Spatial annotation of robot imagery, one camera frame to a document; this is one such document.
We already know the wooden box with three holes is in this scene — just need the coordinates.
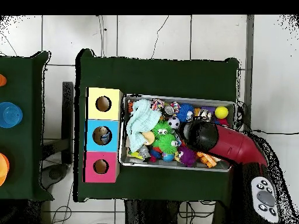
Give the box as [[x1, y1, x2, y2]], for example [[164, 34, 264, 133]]
[[83, 87, 124, 184]]

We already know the mint green cloth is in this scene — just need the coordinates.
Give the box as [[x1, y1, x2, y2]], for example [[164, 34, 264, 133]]
[[126, 99, 162, 153]]

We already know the small soccer ball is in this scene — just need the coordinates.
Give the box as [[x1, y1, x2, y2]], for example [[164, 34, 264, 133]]
[[168, 115, 181, 130]]

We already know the green fuzzy toy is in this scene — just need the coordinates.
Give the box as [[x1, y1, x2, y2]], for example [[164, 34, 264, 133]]
[[158, 133, 179, 155]]

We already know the blue fuzzy toy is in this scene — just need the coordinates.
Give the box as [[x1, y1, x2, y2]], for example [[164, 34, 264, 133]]
[[176, 103, 195, 123]]

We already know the dark green table cloth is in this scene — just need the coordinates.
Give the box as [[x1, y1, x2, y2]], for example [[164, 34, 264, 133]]
[[74, 48, 240, 207], [0, 51, 54, 202]]

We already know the purple spiky toy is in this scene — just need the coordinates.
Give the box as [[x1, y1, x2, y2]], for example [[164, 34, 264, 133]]
[[178, 146, 197, 167]]

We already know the orange toy building block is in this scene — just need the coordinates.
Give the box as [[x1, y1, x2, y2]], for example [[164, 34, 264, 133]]
[[197, 151, 218, 169]]

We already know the yellow ball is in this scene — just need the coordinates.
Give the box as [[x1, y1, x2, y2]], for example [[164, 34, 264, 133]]
[[214, 106, 229, 120]]

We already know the black flat panel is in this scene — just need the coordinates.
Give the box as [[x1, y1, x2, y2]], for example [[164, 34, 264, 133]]
[[61, 81, 75, 165]]

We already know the blue plastic cup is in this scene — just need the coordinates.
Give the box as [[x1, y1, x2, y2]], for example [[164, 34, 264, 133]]
[[0, 101, 23, 129]]

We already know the shallow wire mesh bin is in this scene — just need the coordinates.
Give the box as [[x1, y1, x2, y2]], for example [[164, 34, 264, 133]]
[[118, 93, 237, 173]]

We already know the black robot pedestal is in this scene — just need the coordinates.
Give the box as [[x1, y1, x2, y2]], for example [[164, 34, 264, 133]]
[[124, 199, 180, 224]]

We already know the black cable bundle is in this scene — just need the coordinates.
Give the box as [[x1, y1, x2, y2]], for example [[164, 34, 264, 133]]
[[178, 200, 217, 221]]

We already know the black power cable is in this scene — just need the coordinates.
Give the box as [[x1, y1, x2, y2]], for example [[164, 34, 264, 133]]
[[252, 129, 299, 136]]

